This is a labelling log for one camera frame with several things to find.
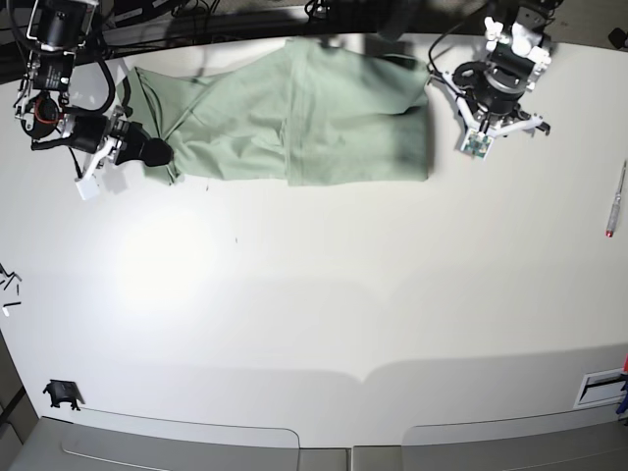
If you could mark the left gripper body white-black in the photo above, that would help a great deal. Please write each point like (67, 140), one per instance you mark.
(486, 95)

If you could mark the right gripper body white-black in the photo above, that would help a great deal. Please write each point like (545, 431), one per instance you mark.
(113, 139)

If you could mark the light green T-shirt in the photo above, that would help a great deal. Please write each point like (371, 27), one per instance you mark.
(307, 114)

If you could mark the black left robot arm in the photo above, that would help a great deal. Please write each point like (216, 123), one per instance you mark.
(518, 52)

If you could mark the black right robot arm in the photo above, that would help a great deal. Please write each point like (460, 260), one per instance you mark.
(54, 35)

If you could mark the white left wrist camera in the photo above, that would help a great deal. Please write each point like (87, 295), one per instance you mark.
(476, 144)

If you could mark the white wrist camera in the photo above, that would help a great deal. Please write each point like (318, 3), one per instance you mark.
(87, 188)
(476, 144)

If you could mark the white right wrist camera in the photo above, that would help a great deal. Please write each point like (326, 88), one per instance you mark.
(87, 188)

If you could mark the black plastic bracket part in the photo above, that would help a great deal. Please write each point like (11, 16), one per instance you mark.
(64, 392)

